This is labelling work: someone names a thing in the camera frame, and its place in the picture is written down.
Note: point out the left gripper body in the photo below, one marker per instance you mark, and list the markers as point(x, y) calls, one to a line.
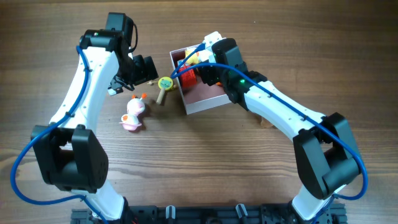
point(131, 73)

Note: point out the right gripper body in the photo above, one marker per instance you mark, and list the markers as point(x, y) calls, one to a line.
point(205, 74)

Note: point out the white yellow plush duck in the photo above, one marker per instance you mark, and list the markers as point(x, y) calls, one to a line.
point(197, 57)

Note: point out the red toy fire truck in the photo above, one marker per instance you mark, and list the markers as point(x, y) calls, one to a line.
point(187, 79)

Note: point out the white pink-lined cardboard box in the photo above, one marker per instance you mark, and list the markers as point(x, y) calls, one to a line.
point(202, 96)

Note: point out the brown plush toy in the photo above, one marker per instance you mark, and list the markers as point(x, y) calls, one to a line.
point(264, 123)

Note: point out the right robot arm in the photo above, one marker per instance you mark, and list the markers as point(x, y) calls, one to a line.
point(326, 154)

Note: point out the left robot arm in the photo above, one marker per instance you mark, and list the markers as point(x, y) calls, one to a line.
point(68, 152)

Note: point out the yellow wooden rattle drum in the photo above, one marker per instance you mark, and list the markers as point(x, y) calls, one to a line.
point(165, 84)

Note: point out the pink white toy figure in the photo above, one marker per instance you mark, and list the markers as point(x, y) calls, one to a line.
point(135, 107)

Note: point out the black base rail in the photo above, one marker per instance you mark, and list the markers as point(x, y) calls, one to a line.
point(205, 214)

